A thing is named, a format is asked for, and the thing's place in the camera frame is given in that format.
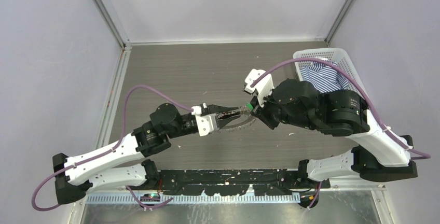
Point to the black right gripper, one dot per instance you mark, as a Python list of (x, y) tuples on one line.
[(262, 112)]

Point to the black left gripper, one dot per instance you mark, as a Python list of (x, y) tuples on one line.
[(214, 109)]

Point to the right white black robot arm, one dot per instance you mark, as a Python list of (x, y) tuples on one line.
[(341, 113)]

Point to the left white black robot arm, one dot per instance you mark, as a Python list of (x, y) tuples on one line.
[(80, 175)]

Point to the blue striped shirt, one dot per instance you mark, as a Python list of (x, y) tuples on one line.
[(324, 78)]

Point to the white plastic basket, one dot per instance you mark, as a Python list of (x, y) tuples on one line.
[(336, 56)]

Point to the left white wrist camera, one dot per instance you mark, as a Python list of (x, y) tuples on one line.
[(207, 122)]

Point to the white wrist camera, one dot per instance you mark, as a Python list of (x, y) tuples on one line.
[(207, 122), (262, 89)]

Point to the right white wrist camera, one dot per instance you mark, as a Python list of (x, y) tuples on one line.
[(262, 89)]

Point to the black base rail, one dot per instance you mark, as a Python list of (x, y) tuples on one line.
[(228, 182)]

